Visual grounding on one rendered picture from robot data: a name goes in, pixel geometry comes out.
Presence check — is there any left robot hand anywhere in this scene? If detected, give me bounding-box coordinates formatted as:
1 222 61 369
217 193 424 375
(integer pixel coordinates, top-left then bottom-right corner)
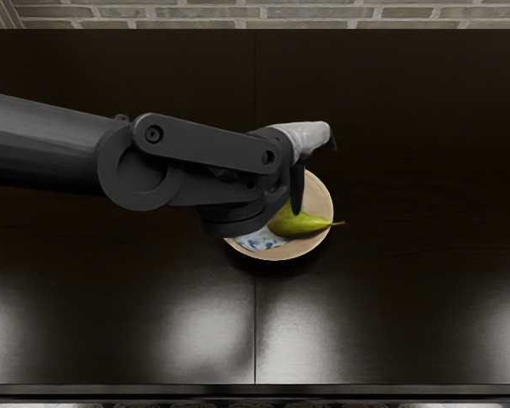
280 120 338 217

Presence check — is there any beige plate with blue print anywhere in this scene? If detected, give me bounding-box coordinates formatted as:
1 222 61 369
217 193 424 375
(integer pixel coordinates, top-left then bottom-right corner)
223 167 335 261

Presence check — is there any green pear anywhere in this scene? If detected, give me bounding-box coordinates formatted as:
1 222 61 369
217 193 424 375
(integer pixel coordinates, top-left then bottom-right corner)
266 197 346 238

